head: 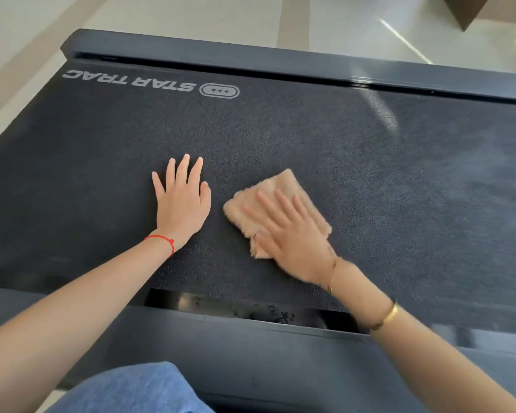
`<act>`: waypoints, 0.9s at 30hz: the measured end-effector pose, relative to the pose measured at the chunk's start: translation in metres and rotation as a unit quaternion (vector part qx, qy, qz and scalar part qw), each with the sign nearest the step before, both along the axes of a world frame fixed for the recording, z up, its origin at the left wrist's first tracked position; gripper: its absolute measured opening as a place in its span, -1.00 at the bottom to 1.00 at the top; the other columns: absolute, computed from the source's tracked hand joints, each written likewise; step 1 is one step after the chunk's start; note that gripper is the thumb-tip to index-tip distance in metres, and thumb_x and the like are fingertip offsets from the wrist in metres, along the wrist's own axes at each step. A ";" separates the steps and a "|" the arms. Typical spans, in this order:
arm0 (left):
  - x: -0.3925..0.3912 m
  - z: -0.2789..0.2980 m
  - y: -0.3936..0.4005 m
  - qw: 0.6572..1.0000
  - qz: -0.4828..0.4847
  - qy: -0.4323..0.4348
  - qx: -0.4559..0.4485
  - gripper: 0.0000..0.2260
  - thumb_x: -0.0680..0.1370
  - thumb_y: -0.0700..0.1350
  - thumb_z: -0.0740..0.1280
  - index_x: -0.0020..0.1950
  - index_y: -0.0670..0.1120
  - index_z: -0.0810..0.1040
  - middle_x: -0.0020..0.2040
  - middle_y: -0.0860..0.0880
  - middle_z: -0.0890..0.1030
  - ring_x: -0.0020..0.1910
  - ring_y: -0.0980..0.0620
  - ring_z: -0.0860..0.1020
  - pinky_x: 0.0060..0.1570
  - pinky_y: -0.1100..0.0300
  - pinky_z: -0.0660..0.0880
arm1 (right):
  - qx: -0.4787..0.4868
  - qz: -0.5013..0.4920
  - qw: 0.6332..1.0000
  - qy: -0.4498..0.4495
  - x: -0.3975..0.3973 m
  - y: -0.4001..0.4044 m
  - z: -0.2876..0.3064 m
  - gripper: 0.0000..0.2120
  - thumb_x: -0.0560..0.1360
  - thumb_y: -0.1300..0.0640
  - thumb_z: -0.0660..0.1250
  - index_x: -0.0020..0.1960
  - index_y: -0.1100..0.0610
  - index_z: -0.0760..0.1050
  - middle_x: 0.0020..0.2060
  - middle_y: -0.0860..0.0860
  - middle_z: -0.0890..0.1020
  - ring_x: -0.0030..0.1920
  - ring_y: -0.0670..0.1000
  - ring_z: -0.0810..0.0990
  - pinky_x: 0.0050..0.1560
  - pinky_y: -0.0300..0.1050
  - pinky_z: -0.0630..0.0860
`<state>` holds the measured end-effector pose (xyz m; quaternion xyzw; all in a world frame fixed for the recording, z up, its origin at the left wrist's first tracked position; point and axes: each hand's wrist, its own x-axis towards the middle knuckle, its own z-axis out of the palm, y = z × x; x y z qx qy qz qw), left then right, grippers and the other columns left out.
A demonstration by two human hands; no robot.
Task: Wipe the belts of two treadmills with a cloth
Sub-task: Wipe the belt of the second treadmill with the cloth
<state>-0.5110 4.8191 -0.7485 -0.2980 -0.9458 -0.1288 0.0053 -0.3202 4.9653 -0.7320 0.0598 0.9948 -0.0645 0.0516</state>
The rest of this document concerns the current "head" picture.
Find person's left hand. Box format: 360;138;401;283
151;153;212;254

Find beige cleaning cloth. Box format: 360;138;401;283
222;169;333;259

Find red string bracelet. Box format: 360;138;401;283
144;234;176;258

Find black treadmill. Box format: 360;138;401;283
0;28;516;413

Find person's right forearm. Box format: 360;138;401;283
329;258;516;413

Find person's left forearm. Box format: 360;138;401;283
0;236;175;413

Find brown wooden column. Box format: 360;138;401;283
440;0;516;32

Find gold bangle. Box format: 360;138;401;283
369;299;399;332

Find person's blue jeans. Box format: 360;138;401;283
45;361;216;413

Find person's right hand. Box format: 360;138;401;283
242;189;339;290

